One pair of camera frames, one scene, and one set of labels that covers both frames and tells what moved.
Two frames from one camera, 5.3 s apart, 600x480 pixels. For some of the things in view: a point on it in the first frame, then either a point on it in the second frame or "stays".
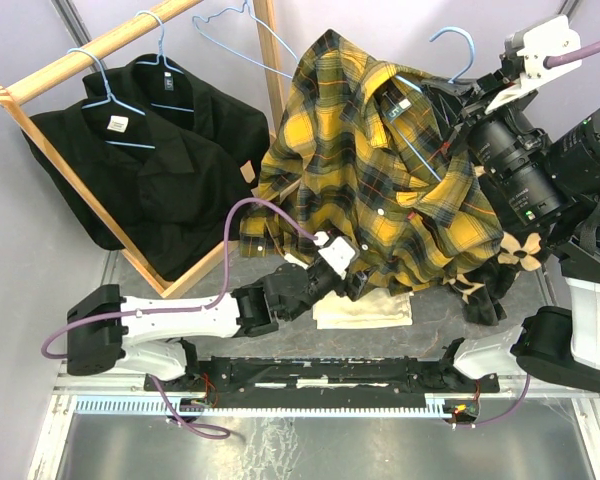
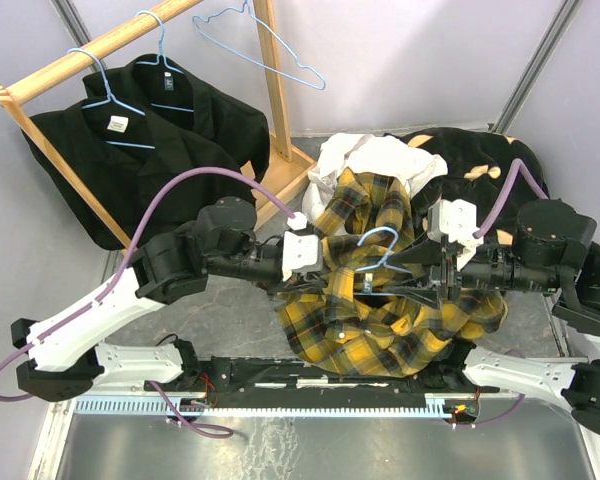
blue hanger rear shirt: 161,56 stays
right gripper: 449,99 to 424,252
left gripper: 352,288 to 279,273
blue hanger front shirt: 115,99 stays
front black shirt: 168,191 stays
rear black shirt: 152,83 stays
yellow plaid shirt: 363,153 to 363,319
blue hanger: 464,70 to 384,263
